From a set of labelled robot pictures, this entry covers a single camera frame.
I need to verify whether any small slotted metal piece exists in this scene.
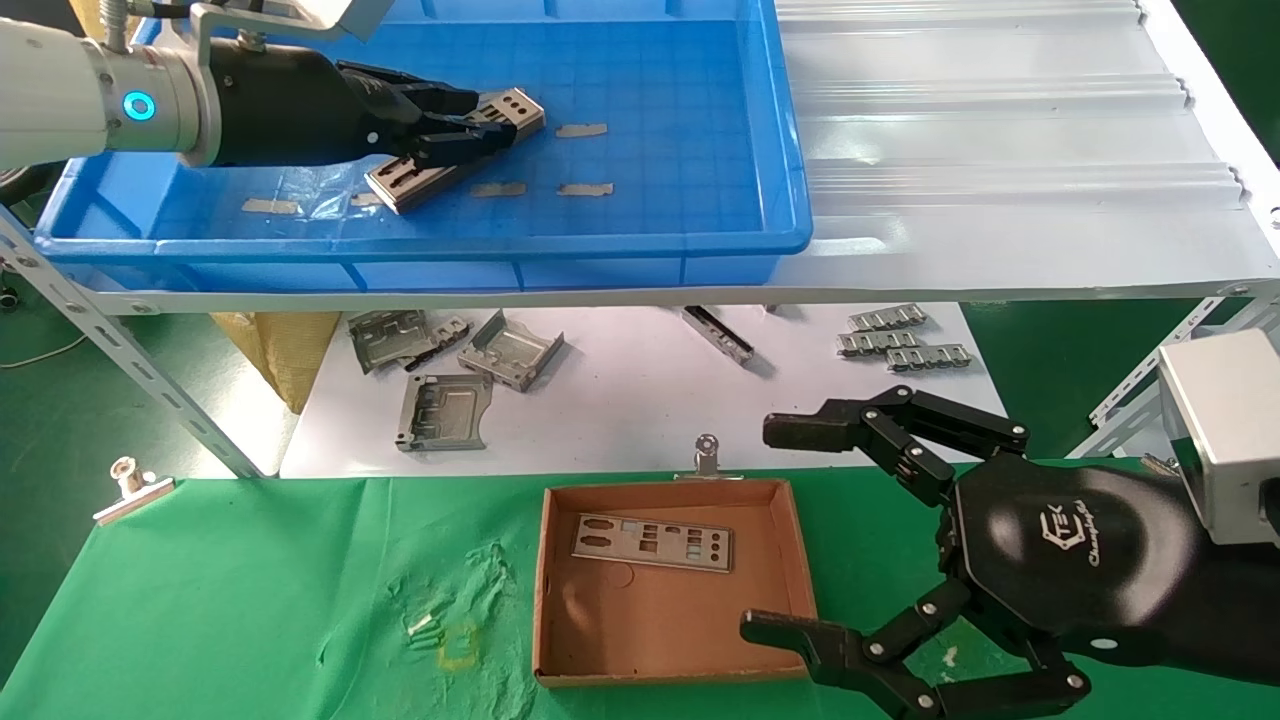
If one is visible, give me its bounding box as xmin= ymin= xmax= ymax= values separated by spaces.
xmin=838 ymin=330 xmax=923 ymax=358
xmin=848 ymin=305 xmax=928 ymax=333
xmin=886 ymin=344 xmax=973 ymax=373

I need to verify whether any grey walled metal bracket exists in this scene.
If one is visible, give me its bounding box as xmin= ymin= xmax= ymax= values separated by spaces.
xmin=458 ymin=310 xmax=566 ymax=393

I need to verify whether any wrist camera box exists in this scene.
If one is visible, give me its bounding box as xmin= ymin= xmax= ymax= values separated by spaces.
xmin=1158 ymin=328 xmax=1280 ymax=548
xmin=188 ymin=0 xmax=396 ymax=46

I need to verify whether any blue plastic tray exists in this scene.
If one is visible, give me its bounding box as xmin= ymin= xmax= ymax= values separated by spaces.
xmin=35 ymin=0 xmax=813 ymax=293

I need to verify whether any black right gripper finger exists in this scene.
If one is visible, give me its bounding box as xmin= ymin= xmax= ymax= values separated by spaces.
xmin=762 ymin=385 xmax=1031 ymax=506
xmin=738 ymin=578 xmax=1093 ymax=720

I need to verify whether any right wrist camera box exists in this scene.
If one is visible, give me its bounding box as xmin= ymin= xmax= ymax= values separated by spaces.
xmin=1158 ymin=328 xmax=1280 ymax=548

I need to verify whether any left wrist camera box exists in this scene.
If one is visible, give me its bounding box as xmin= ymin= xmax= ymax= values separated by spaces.
xmin=188 ymin=0 xmax=396 ymax=46

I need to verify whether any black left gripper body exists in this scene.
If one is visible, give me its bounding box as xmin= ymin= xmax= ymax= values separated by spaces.
xmin=205 ymin=43 xmax=403 ymax=168

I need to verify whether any white ribbed shelf board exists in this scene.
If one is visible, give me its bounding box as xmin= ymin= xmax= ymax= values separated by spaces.
xmin=75 ymin=0 xmax=1280 ymax=316

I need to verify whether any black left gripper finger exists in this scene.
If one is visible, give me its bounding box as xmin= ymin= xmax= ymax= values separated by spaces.
xmin=338 ymin=62 xmax=483 ymax=119
xmin=365 ymin=112 xmax=523 ymax=173

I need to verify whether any narrow slotted metal strip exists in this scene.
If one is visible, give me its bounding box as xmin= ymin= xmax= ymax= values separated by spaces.
xmin=683 ymin=305 xmax=756 ymax=364

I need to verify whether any brown cardboard box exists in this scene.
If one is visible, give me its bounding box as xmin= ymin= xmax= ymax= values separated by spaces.
xmin=533 ymin=478 xmax=819 ymax=688

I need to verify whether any green table cloth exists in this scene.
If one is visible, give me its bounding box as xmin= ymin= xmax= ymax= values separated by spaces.
xmin=0 ymin=458 xmax=1280 ymax=720

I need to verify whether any grey stamped metal bracket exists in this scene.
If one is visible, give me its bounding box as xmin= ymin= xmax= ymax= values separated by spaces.
xmin=397 ymin=373 xmax=494 ymax=453
xmin=348 ymin=310 xmax=438 ymax=376

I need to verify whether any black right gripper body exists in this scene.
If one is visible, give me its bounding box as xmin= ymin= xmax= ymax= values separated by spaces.
xmin=940 ymin=455 xmax=1280 ymax=691

